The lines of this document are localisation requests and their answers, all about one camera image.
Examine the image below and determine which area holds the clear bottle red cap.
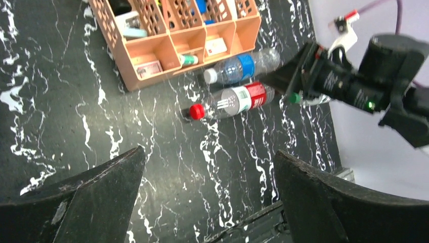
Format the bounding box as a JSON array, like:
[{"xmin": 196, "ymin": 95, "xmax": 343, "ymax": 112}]
[{"xmin": 189, "ymin": 82, "xmax": 276, "ymax": 120}]

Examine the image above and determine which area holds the small white card box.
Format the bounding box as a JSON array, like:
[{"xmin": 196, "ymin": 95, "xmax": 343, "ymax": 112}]
[{"xmin": 205, "ymin": 37, "xmax": 228, "ymax": 56}]

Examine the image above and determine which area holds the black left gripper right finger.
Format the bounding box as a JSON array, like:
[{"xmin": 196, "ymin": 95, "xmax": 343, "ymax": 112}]
[{"xmin": 274, "ymin": 150, "xmax": 428, "ymax": 242}]

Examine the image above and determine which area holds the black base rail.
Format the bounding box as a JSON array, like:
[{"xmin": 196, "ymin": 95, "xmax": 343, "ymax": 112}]
[{"xmin": 206, "ymin": 200, "xmax": 292, "ymax": 242}]

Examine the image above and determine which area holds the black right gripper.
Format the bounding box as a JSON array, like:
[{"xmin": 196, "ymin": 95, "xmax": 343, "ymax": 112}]
[{"xmin": 260, "ymin": 43, "xmax": 356, "ymax": 104}]

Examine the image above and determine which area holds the clear bottle blue label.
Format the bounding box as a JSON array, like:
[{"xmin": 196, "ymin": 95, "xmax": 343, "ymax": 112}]
[{"xmin": 203, "ymin": 48, "xmax": 281, "ymax": 85}]

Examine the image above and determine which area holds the small green white tube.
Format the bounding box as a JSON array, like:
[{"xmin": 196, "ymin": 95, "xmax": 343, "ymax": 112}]
[{"xmin": 179, "ymin": 54, "xmax": 199, "ymax": 66}]

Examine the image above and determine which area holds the small white eraser box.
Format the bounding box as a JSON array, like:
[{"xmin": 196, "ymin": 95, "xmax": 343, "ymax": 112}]
[{"xmin": 136, "ymin": 60, "xmax": 163, "ymax": 78}]

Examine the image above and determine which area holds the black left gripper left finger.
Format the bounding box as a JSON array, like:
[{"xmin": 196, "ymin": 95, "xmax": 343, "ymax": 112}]
[{"xmin": 1, "ymin": 147, "xmax": 146, "ymax": 242}]

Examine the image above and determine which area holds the clear bottle green cap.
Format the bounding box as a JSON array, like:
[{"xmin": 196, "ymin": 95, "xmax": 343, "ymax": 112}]
[{"xmin": 289, "ymin": 93, "xmax": 331, "ymax": 106}]

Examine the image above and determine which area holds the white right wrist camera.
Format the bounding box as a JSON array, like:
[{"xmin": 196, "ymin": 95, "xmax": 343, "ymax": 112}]
[{"xmin": 328, "ymin": 10, "xmax": 360, "ymax": 56}]

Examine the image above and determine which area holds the peach plastic desk organizer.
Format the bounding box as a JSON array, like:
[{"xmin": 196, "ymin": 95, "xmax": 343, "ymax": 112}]
[{"xmin": 89, "ymin": 1, "xmax": 261, "ymax": 91}]

